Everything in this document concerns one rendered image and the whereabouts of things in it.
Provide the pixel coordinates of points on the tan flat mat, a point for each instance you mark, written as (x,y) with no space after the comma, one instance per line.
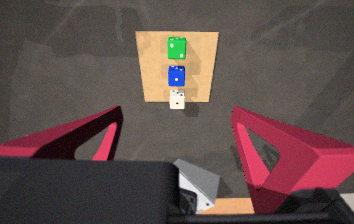
(154,64)

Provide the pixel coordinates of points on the blue dice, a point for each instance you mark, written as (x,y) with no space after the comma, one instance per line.
(176,76)

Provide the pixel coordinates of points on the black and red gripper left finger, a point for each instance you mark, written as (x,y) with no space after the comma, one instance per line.
(62,141)

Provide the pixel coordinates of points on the green dice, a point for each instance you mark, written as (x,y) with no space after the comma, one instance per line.
(176,47)

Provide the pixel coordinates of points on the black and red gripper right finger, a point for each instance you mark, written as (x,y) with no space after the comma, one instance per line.
(307,160)

